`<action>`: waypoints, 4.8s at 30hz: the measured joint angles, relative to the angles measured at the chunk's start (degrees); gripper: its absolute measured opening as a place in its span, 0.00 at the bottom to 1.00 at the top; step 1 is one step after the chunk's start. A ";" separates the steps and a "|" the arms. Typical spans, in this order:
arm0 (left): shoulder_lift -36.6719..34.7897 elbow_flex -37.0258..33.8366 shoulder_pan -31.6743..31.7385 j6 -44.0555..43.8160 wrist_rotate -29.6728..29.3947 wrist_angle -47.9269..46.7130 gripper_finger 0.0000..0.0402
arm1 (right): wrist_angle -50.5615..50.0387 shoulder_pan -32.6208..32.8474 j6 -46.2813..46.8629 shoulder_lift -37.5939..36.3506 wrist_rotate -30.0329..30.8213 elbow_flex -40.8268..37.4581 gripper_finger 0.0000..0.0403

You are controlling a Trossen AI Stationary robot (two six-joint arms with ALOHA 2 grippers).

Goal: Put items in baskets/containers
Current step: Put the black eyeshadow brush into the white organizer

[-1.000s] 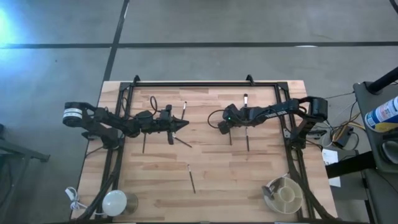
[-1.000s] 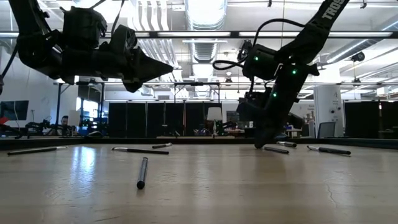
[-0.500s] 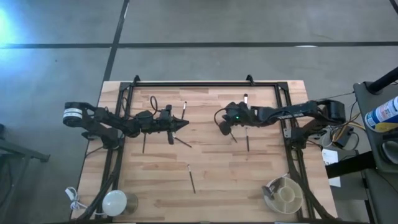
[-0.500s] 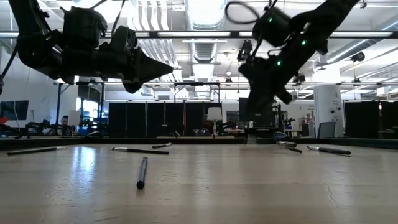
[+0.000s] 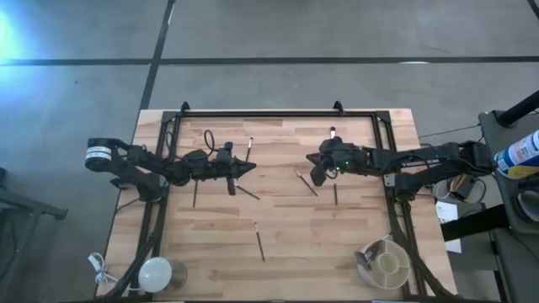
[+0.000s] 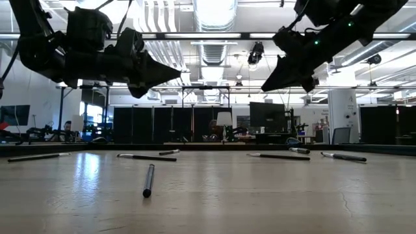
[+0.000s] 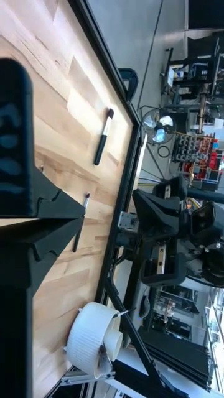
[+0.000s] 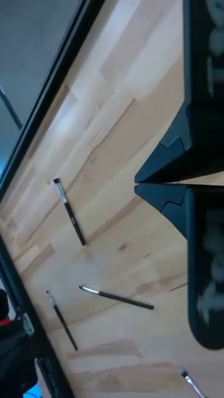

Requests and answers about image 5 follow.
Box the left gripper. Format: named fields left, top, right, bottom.
left=214, top=141, right=258, bottom=197

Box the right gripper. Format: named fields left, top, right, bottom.
left=305, top=136, right=372, bottom=188

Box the large fluffy makeup brush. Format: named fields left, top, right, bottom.
left=355, top=246, right=381, bottom=271

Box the round beige divided container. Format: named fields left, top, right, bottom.
left=355, top=238, right=412, bottom=290

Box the white dome table lamp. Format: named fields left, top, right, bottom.
left=137, top=256, right=189, bottom=295

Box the white paper sheet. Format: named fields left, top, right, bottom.
left=435, top=200, right=462, bottom=253

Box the black flat bar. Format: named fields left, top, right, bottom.
left=440, top=204, right=511, bottom=243

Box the white and blue spray can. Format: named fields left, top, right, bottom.
left=494, top=129, right=539, bottom=180

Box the black pole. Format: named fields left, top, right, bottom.
left=496, top=90, right=539, bottom=128

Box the grey round cup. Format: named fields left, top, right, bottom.
left=515, top=189, right=539, bottom=222

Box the black floor stand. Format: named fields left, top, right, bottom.
left=0, top=167, right=68, bottom=303

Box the grey side cart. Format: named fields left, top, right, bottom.
left=478, top=109, right=539, bottom=303

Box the black metal table frame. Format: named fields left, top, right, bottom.
left=104, top=100, right=456, bottom=303

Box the coloured cable bundle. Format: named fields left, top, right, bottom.
left=433, top=174, right=486, bottom=204

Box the white power cable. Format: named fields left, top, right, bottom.
left=87, top=252, right=142, bottom=292

